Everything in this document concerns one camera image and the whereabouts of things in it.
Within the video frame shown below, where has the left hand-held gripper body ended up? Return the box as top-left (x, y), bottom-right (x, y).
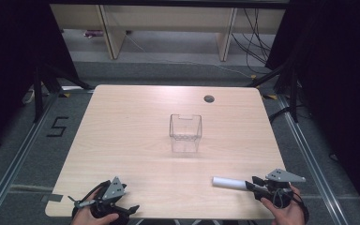
top-left (67, 176), bottom-right (128, 219)

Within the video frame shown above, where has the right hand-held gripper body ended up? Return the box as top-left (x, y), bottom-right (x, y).
top-left (263, 168), bottom-right (308, 210)

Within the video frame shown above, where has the white tube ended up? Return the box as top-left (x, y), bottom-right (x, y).
top-left (211, 176), bottom-right (248, 190)

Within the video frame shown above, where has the person's right hand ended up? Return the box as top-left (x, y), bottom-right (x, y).
top-left (260, 185), bottom-right (306, 225)

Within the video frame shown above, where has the person's left hand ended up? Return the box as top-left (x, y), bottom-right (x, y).
top-left (70, 204), bottom-right (120, 225)

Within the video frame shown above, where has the grey tape piece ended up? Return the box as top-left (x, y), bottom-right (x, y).
top-left (40, 193), bottom-right (65, 203)

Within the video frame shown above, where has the clear plastic box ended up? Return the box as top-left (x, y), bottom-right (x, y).
top-left (169, 113), bottom-right (203, 154)

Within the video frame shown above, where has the black metal stand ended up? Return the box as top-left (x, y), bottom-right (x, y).
top-left (246, 60), bottom-right (300, 124)
top-left (32, 61), bottom-right (96, 124)

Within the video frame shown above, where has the black curtain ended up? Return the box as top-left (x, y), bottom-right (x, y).
top-left (264, 0), bottom-right (360, 217)
top-left (0, 0), bottom-right (80, 158)

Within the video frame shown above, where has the purple packet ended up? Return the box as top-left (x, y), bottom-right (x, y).
top-left (82, 29), bottom-right (105, 39)

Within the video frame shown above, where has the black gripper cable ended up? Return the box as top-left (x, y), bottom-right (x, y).
top-left (274, 187), bottom-right (310, 223)
top-left (72, 180), bottom-right (111, 217)

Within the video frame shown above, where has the metal floor rail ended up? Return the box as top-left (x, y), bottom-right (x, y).
top-left (277, 93), bottom-right (349, 225)
top-left (0, 92), bottom-right (61, 225)

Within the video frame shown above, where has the thick black floor cable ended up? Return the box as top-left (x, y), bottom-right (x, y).
top-left (267, 105), bottom-right (293, 124)

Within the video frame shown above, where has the white cable bundle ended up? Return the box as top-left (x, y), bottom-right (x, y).
top-left (21, 88), bottom-right (38, 106)

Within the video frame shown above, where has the thin white floor cable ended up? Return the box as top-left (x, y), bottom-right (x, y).
top-left (124, 30), bottom-right (255, 80)

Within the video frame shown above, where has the bundle of black cables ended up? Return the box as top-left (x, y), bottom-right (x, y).
top-left (230, 7), bottom-right (274, 75)

